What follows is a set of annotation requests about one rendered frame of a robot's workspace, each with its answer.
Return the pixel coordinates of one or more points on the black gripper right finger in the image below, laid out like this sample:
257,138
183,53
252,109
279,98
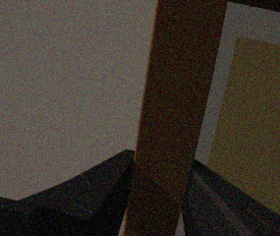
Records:
213,207

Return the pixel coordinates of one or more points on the dark brown picture frame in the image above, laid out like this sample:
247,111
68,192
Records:
211,93

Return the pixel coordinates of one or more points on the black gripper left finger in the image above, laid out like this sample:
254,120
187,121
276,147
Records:
93,203

